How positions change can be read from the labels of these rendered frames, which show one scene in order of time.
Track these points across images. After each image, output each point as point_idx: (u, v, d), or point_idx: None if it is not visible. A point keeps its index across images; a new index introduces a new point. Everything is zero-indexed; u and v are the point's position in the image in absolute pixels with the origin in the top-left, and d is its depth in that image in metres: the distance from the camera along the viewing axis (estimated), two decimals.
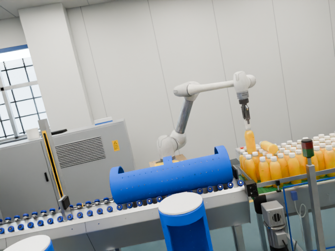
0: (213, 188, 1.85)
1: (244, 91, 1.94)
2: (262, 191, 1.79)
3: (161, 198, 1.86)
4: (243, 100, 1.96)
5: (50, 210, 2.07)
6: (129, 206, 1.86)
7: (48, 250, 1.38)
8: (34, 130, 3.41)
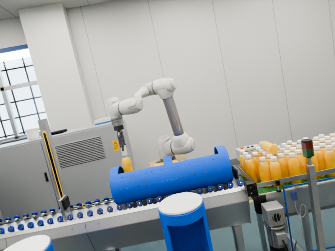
0: (213, 188, 1.85)
1: (115, 118, 1.89)
2: (262, 191, 1.79)
3: (161, 198, 1.86)
4: (115, 127, 1.91)
5: (50, 210, 2.07)
6: (129, 206, 1.86)
7: (48, 250, 1.38)
8: (34, 130, 3.41)
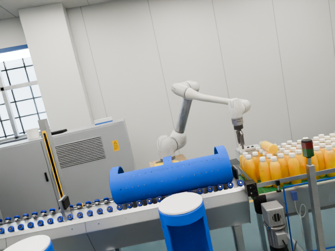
0: (213, 188, 1.85)
1: (239, 118, 2.01)
2: (262, 191, 1.79)
3: (161, 198, 1.86)
4: (237, 126, 2.03)
5: (50, 210, 2.07)
6: (129, 206, 1.86)
7: (48, 250, 1.38)
8: (34, 130, 3.41)
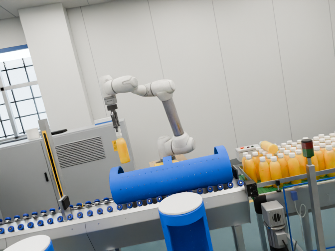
0: (213, 188, 1.85)
1: (108, 97, 1.80)
2: (262, 191, 1.79)
3: (161, 198, 1.86)
4: (108, 107, 1.82)
5: (50, 210, 2.07)
6: (129, 206, 1.86)
7: (48, 250, 1.38)
8: (34, 130, 3.41)
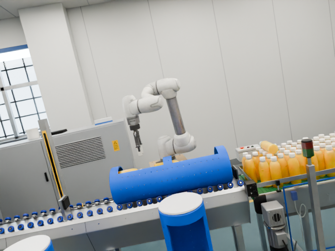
0: (213, 188, 1.85)
1: (132, 117, 1.81)
2: (262, 191, 1.79)
3: (161, 198, 1.86)
4: (131, 127, 1.83)
5: (50, 210, 2.07)
6: (129, 206, 1.86)
7: (48, 250, 1.38)
8: (34, 130, 3.41)
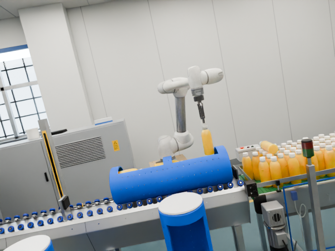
0: (213, 188, 1.85)
1: (198, 88, 1.80)
2: (262, 191, 1.79)
3: (161, 198, 1.86)
4: (197, 97, 1.82)
5: (50, 210, 2.07)
6: (129, 206, 1.86)
7: (48, 250, 1.38)
8: (34, 130, 3.41)
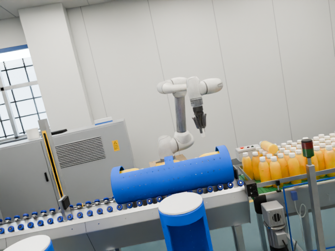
0: (213, 189, 1.85)
1: (191, 99, 1.82)
2: (262, 191, 1.79)
3: (160, 199, 1.85)
4: (192, 108, 1.85)
5: (50, 210, 2.07)
6: (129, 206, 1.86)
7: (48, 250, 1.38)
8: (34, 130, 3.41)
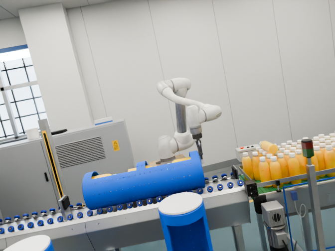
0: (210, 186, 1.86)
1: None
2: (262, 191, 1.79)
3: (157, 197, 1.86)
4: None
5: (50, 210, 2.07)
6: (129, 203, 1.87)
7: (48, 250, 1.38)
8: (34, 130, 3.41)
